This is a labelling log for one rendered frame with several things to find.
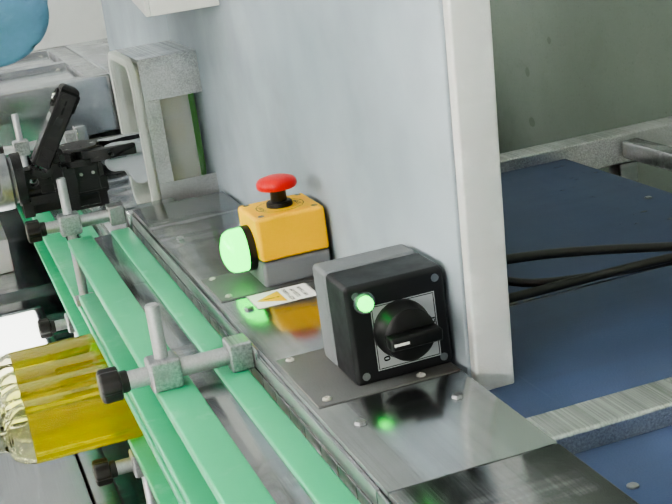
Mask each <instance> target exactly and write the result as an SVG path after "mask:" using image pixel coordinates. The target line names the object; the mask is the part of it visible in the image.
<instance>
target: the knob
mask: <svg viewBox="0 0 672 504"><path fill-rule="evenodd" d="M373 335H374V339H375V342H376V344H377V345H378V347H379V348H380V349H381V350H382V351H383V352H384V353H386V354H387V355H389V356H391V357H394V358H397V359H399V360H402V361H413V360H416V359H419V358H421V357H422V356H424V355H425V354H426V353H427V352H428V351H429V350H430V348H431V347H432V345H433V343H434V342H436V341H440V340H442V339H443V331H442V328H441V327H439V326H438V325H437V324H435V323H434V321H433V319H432V317H431V316H430V315H429V314H428V312H427V311H426V310H425V308H424V307H423V306H421V305H420V304H419V303H417V302H415V301H413V300H410V299H399V300H395V301H393V302H391V303H389V304H387V305H386V306H385V307H384V308H383V309H382V310H381V311H380V312H379V314H378V315H377V317H376V320H375V323H374V328H373Z"/></svg>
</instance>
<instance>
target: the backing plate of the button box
mask: <svg viewBox="0 0 672 504"><path fill-rule="evenodd" d="M201 281H202V282H203V283H204V284H205V286H206V287H207V288H208V289H209V290H210V291H211V292H212V293H213V294H214V295H215V296H216V298H217V299H218V300H219V301H220V302H221V303H223V302H227V301H231V300H235V299H239V298H244V297H246V296H251V295H255V294H259V293H263V292H268V291H272V290H276V289H280V288H284V287H289V286H293V285H297V284H301V283H307V282H311V281H314V277H310V278H306V279H301V280H297V281H293V282H289V283H285V284H280V285H276V286H272V287H266V286H265V285H263V284H262V283H261V282H260V281H259V280H258V279H257V278H256V277H255V276H254V275H253V274H251V273H250V272H249V271H244V272H238V273H235V272H232V273H227V274H223V275H219V276H214V277H210V278H206V279H202V280H201Z"/></svg>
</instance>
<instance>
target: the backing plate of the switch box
mask: <svg viewBox="0 0 672 504"><path fill-rule="evenodd" d="M276 363H277V364H278V365H279V366H280V367H281V368H282V369H283V371H284V372H285V373H286V374H287V375H288V376H289V377H290V378H291V379H292V380H293V381H294V383H295V384H296V385H297V386H298V387H299V388H300V389H301V390H302V391H303V392H304V393H305V395H306V396H307V397H308V398H309V399H310V400H311V401H312V402H313V403H314V404H315V405H316V407H317V408H318V409H320V408H324V407H327V406H331V405H335V404H339V403H342V402H346V401H350V400H354V399H357V398H361V397H365V396H368V395H372V394H376V393H380V392H383V391H387V390H391V389H394V388H398V387H402V386H406V385H409V384H413V383H417V382H421V381H424V380H428V379H432V378H435V377H439V376H443V375H447V374H450V373H454V372H458V371H461V369H460V368H458V367H457V366H456V365H454V364H453V363H452V362H449V363H445V364H441V365H437V366H434V367H430V368H426V369H422V370H419V371H415V372H411V373H407V374H404V375H400V376H396V377H392V378H389V379H385V380H381V381H377V382H374V383H370V384H366V385H362V386H358V385H356V384H355V383H354V382H353V381H352V380H351V379H350V378H349V377H348V376H347V375H346V374H345V373H344V372H343V371H342V370H341V369H340V368H339V367H338V366H337V365H335V364H334V363H333V362H332V361H331V360H330V359H329V358H328V357H327V356H326V354H325V349H324V348H322V349H318V350H314V351H311V352H307V353H303V354H299V355H295V356H291V357H287V358H283V359H279V360H276Z"/></svg>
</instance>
